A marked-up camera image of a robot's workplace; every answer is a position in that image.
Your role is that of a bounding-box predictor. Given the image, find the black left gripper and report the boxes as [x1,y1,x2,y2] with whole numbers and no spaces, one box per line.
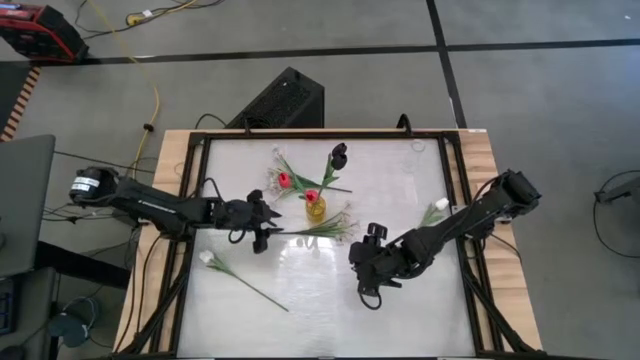
[215,189,283,255]

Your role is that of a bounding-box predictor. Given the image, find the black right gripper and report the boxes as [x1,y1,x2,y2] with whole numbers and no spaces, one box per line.
[348,223,416,297]

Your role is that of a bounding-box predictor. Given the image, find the white blossom grass sprig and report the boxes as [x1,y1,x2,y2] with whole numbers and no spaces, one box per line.
[277,202,360,244]
[267,144,354,201]

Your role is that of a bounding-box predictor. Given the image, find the white artificial tulip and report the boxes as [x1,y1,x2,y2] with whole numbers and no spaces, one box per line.
[418,197,450,229]
[198,248,290,314]

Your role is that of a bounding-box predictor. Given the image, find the yellow glass vase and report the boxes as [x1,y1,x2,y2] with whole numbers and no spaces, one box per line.
[304,194,329,225]

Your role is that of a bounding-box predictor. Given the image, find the clear glass vase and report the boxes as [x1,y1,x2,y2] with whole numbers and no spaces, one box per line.
[403,138,429,174]

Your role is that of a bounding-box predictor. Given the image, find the black perforated computer tower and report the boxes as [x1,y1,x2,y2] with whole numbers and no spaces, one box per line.
[225,66,326,130]

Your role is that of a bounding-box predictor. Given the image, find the dark headphones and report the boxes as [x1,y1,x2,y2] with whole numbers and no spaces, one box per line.
[47,297,101,350]

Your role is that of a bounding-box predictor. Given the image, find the grey desk surface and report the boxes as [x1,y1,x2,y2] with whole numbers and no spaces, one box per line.
[0,133,57,279]

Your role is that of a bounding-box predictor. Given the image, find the black mat orange striped edge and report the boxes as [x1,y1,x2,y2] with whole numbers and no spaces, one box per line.
[0,62,42,144]

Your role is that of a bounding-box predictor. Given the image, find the red black toolbox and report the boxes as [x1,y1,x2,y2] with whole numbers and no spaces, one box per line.
[0,2,90,64]

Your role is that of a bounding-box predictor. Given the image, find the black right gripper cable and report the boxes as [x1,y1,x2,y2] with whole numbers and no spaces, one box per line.
[357,292,384,312]

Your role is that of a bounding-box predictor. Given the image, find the black table frame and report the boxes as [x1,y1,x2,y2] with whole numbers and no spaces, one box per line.
[114,128,544,360]

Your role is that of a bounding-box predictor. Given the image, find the long yellow cable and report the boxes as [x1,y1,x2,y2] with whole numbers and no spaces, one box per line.
[85,0,161,185]

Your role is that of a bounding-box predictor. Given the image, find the black floor cable loop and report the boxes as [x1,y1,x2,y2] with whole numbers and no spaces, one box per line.
[592,169,640,261]

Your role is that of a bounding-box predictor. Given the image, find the yellow plug extension cable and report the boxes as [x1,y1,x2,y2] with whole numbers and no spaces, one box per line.
[74,0,226,41]

